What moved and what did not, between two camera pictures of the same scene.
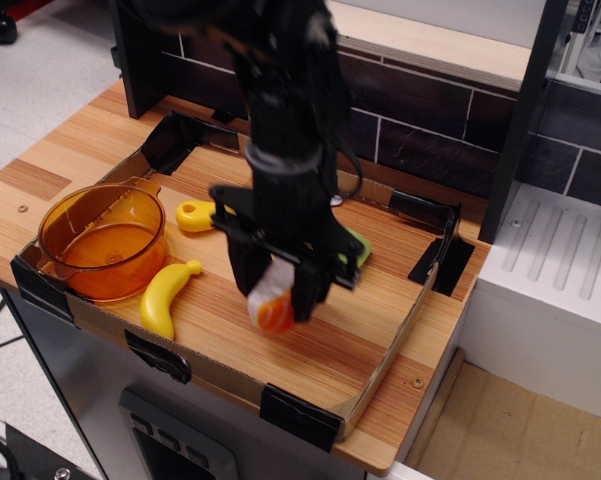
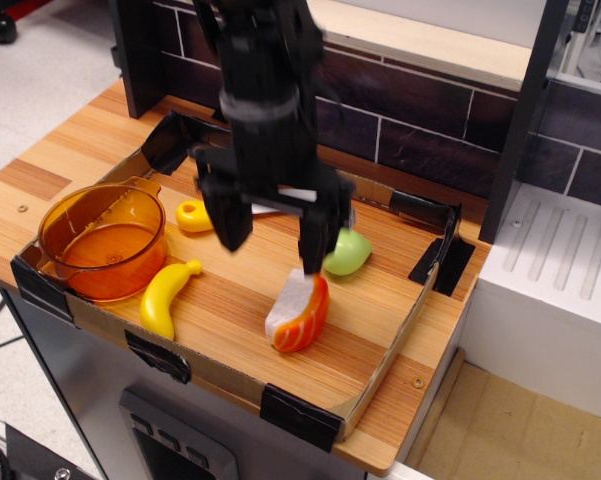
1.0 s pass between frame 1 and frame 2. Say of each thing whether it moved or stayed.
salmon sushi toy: moved
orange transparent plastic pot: stayed
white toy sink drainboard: stayed
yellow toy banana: stayed
